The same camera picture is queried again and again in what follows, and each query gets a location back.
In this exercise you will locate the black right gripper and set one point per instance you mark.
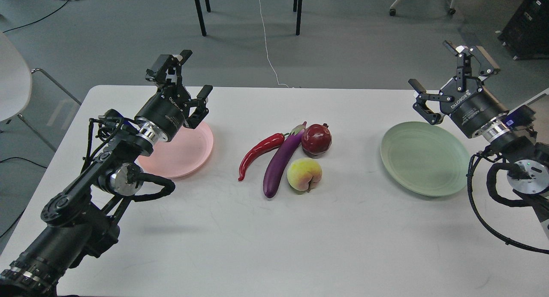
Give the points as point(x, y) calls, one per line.
point(474, 106)

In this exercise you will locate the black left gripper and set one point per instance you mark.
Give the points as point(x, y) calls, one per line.
point(171, 106)

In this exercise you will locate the red chili pepper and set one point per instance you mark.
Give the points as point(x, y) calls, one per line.
point(266, 145)

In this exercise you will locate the purple eggplant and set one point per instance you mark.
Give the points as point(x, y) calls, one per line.
point(277, 165)

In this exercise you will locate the red pomegranate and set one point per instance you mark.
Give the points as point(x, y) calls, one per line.
point(316, 140)

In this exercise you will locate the yellow peach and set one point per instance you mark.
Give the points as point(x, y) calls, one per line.
point(304, 174)

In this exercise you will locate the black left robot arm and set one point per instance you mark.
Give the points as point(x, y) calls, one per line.
point(82, 220)

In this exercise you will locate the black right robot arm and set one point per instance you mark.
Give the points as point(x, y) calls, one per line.
point(518, 176)

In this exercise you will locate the pink plate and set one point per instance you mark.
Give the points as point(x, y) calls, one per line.
point(184, 154)

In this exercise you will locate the green plate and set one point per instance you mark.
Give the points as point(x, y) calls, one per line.
point(425, 159)

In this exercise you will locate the black equipment box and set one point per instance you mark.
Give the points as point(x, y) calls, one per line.
point(526, 35)

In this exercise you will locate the white office chair base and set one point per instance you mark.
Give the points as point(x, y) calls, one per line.
point(412, 5)

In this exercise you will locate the white chair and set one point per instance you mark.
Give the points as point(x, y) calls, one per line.
point(16, 86)

